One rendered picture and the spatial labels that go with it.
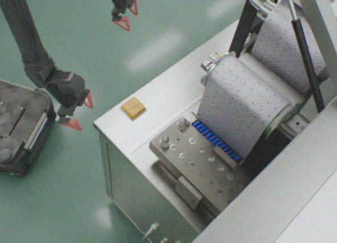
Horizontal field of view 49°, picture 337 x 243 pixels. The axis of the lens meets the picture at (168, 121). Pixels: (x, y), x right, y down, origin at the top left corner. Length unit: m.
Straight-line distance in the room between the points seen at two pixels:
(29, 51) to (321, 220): 0.84
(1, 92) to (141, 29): 1.19
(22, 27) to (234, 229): 0.72
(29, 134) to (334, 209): 1.77
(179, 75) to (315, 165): 1.07
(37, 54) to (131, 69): 1.72
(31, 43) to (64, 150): 1.46
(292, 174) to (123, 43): 2.43
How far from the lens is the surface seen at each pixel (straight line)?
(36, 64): 1.12
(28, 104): 2.38
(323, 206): 0.88
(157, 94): 1.55
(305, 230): 0.84
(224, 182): 1.27
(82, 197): 2.32
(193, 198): 1.27
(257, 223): 0.57
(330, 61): 0.68
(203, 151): 1.30
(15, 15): 1.00
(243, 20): 1.45
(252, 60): 1.30
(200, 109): 1.31
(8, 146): 2.21
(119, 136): 1.45
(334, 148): 0.68
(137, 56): 2.85
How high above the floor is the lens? 2.18
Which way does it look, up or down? 59 degrees down
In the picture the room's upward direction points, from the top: 11 degrees clockwise
